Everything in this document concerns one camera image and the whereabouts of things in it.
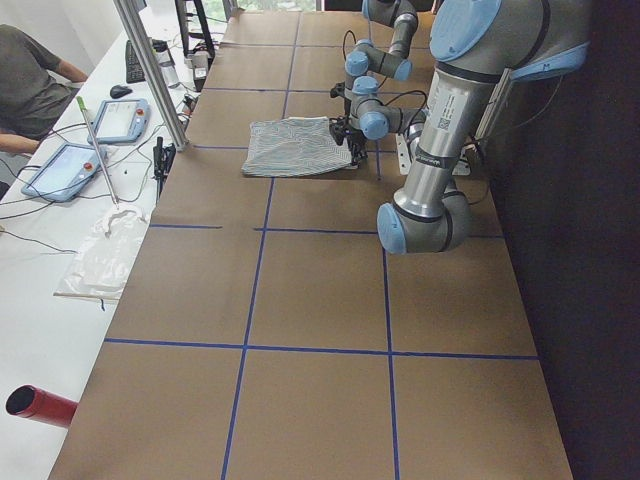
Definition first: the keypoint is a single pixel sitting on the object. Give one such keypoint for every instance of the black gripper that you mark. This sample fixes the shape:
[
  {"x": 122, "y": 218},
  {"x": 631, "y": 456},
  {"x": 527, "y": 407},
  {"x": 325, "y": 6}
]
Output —
[{"x": 355, "y": 141}]

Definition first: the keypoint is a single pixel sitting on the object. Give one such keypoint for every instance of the striped polo shirt white collar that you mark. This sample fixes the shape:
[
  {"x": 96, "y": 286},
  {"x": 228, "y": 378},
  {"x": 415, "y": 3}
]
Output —
[{"x": 293, "y": 147}]

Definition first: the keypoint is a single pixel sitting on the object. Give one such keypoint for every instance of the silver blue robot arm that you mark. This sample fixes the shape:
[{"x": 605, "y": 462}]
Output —
[
  {"x": 473, "y": 43},
  {"x": 391, "y": 61}
]

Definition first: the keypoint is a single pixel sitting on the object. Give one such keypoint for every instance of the black clamp tool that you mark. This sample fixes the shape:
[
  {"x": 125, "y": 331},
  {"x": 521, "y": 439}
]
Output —
[{"x": 163, "y": 157}]

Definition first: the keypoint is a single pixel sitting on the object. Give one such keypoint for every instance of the black keyboard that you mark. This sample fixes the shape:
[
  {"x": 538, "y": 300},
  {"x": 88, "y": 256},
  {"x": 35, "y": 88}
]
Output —
[{"x": 133, "y": 68}]

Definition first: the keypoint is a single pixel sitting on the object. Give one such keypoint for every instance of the upper blue teach pendant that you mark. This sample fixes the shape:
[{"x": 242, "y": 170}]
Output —
[{"x": 121, "y": 121}]

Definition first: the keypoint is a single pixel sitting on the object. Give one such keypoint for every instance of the blue teach pendant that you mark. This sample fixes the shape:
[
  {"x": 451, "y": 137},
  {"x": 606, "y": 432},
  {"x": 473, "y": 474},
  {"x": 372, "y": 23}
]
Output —
[
  {"x": 121, "y": 121},
  {"x": 64, "y": 174}
]

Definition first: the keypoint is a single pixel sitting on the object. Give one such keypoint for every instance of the black computer mouse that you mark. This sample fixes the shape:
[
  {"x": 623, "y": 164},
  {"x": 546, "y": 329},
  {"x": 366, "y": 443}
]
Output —
[{"x": 119, "y": 91}]

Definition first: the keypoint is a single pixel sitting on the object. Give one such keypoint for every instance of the metal reacher grabber stick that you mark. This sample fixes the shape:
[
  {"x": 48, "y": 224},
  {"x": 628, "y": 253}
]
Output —
[{"x": 96, "y": 146}]

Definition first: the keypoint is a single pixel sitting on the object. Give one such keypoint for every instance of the clear plastic bag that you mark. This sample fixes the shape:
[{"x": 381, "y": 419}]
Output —
[{"x": 103, "y": 262}]

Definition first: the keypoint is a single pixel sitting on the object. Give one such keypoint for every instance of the lower blue teach pendant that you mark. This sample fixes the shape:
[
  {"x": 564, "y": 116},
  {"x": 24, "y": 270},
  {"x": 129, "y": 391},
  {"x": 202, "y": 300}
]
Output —
[{"x": 64, "y": 174}]

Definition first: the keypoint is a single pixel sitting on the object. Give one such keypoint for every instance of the seated person grey shirt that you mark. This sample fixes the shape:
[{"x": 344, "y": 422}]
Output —
[{"x": 36, "y": 88}]

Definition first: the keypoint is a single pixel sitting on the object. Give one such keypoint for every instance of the red cylinder bottle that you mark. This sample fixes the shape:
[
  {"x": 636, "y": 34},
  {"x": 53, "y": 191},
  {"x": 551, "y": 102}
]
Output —
[{"x": 36, "y": 404}]

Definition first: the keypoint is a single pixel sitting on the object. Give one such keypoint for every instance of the aluminium frame post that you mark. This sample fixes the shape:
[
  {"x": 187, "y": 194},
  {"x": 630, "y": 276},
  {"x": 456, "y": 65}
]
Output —
[{"x": 137, "y": 34}]

